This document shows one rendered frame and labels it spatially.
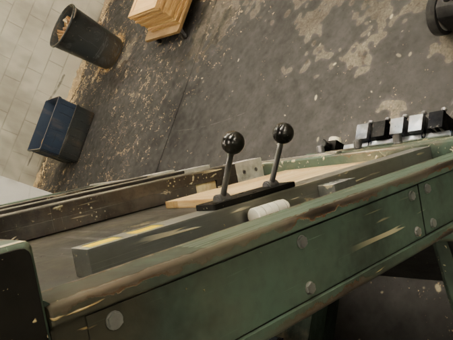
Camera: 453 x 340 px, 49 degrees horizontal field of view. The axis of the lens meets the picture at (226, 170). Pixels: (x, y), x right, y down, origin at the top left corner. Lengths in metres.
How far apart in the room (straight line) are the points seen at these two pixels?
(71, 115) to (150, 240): 4.93
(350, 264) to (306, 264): 0.08
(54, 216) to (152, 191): 0.29
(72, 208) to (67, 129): 4.29
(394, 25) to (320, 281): 2.47
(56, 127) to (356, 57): 3.48
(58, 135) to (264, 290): 5.10
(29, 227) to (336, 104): 2.04
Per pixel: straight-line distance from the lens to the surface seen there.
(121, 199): 1.38
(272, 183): 0.90
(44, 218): 1.29
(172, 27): 4.70
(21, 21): 6.66
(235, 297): 0.49
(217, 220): 0.79
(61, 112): 5.58
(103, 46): 5.74
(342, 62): 3.06
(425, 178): 0.79
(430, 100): 2.60
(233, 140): 0.77
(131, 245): 0.71
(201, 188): 1.54
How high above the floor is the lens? 2.01
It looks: 37 degrees down
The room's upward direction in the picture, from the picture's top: 65 degrees counter-clockwise
